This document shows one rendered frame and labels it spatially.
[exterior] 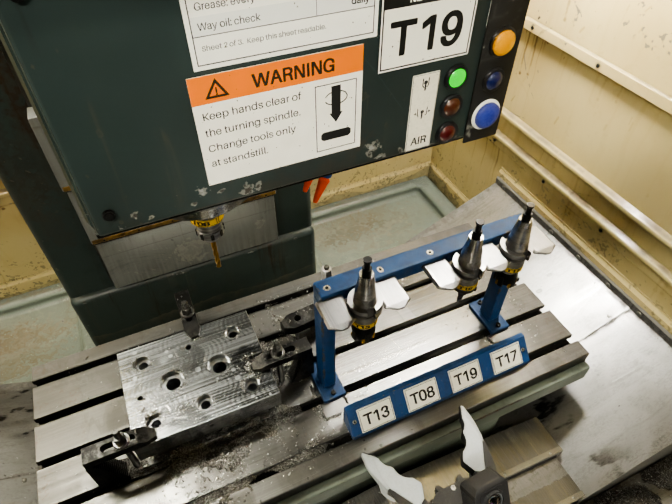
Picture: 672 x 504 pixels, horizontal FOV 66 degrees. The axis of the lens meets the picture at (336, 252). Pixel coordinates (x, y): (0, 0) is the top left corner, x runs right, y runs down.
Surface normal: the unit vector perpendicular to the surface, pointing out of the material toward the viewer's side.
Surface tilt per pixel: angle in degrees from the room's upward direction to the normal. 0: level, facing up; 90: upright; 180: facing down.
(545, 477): 8
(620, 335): 24
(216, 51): 90
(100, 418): 0
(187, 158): 90
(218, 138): 90
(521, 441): 8
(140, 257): 90
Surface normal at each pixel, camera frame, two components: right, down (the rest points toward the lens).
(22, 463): 0.37, -0.75
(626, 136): -0.91, 0.29
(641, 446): -0.37, -0.52
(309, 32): 0.41, 0.66
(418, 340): 0.00, -0.70
